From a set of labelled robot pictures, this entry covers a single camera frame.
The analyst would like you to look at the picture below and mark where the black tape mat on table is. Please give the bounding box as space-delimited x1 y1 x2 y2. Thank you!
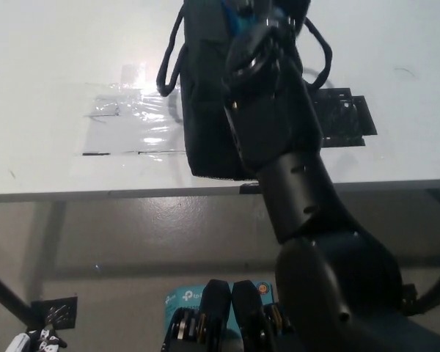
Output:
307 87 378 148

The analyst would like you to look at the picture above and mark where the teal tp-link box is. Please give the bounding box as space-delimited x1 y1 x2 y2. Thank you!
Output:
164 280 278 326

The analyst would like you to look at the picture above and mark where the robot right hand white black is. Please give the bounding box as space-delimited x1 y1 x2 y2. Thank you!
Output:
238 0 311 40

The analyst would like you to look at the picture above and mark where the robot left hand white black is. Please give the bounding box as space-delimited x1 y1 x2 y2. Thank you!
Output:
7 328 69 352

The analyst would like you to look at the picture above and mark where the blue plate stack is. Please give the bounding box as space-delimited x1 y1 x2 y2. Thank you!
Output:
219 0 291 37

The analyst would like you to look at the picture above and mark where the clear plastic sheet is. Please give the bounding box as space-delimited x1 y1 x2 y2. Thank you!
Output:
71 64 188 158

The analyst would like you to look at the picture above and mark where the black tape floor patch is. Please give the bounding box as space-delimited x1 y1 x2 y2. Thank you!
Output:
31 295 78 330
401 284 419 316

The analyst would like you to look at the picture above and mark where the black table leg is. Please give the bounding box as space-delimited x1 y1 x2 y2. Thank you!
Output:
0 264 45 331
414 265 440 315

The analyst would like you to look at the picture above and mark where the small black tape strip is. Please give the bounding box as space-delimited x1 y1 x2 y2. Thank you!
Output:
239 183 265 195

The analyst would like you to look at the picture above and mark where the black fabric tote bag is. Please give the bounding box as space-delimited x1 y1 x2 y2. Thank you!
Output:
155 0 334 181

